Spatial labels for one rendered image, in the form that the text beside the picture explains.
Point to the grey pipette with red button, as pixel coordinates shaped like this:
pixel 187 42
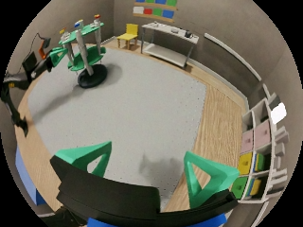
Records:
pixel 98 38

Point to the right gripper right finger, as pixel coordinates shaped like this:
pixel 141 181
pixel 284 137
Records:
pixel 221 177

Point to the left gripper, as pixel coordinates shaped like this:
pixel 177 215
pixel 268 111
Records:
pixel 49 60

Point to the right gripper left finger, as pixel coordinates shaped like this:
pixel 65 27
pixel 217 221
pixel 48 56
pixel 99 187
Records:
pixel 82 157

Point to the grey pipette with blue button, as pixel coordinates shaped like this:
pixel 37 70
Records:
pixel 81 47

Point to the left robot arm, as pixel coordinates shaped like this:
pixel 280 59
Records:
pixel 21 81

